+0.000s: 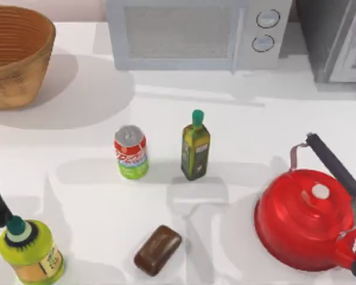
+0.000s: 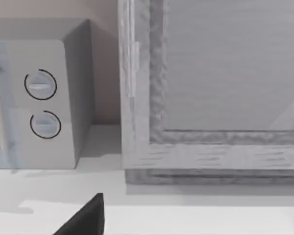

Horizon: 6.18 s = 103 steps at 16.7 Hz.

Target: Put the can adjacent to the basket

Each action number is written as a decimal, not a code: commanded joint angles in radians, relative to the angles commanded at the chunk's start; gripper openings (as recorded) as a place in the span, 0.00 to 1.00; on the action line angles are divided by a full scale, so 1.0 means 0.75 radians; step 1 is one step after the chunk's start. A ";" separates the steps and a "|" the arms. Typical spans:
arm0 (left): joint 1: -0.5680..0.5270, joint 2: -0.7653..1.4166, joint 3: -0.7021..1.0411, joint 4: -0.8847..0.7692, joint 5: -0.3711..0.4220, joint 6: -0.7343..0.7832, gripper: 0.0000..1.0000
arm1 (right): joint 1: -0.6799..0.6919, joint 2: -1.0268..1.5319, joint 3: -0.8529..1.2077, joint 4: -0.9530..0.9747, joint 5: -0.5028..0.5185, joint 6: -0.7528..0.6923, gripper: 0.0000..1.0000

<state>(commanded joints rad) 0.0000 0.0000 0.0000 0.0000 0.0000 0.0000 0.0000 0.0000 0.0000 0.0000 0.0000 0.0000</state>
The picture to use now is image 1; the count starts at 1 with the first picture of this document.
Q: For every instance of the pale microwave oven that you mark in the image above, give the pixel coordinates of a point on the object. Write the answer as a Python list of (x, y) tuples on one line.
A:
[(178, 32)]

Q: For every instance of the grey cabinet with dark inside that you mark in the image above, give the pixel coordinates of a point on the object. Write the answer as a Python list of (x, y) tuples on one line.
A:
[(338, 44)]

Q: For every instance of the microwave knob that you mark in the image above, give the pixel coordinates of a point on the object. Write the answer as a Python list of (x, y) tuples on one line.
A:
[(268, 18), (263, 43)]

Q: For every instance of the yellow-green bottle with teal cap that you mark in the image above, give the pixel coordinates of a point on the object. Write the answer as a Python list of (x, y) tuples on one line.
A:
[(32, 252)]

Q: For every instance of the woven brown basket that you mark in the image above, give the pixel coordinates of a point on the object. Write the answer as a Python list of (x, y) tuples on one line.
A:
[(16, 59)]

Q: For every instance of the brown bread loaf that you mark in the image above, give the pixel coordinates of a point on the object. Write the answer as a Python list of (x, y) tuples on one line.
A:
[(158, 250)]

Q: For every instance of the dark green oil bottle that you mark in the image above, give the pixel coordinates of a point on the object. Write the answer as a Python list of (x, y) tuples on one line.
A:
[(195, 151)]

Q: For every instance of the red white green can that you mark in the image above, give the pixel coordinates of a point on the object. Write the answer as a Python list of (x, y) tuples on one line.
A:
[(132, 154)]

